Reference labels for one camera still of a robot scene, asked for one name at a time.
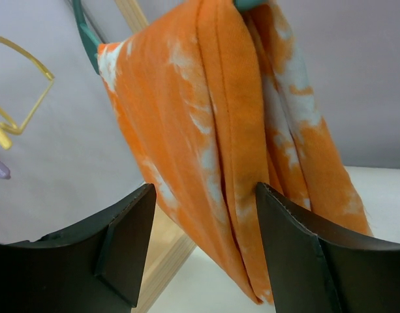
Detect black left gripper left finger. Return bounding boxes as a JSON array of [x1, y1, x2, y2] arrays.
[[0, 184, 157, 312]]

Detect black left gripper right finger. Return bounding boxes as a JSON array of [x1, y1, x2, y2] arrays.
[[256, 183, 400, 313]]

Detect orange white trousers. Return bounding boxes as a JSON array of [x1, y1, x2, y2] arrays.
[[98, 1, 371, 304]]

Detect teal hanger holding trousers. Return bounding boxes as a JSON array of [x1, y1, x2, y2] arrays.
[[68, 0, 265, 74]]

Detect yellow hanger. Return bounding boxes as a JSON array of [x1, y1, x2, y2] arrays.
[[0, 36, 55, 150]]

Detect wooden clothes rack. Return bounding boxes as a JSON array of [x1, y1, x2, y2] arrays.
[[114, 0, 197, 313]]

